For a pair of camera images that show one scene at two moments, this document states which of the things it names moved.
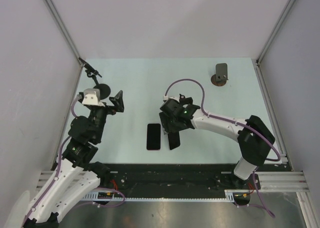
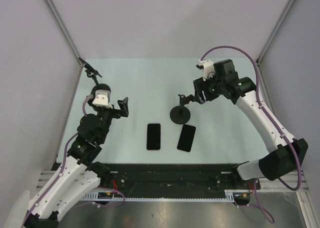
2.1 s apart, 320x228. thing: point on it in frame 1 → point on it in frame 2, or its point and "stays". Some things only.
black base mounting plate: [154, 178] stays
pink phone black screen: [153, 141] stays
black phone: [174, 140] → [186, 137]
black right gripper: [165, 118] → [199, 86]
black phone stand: [104, 89] stays
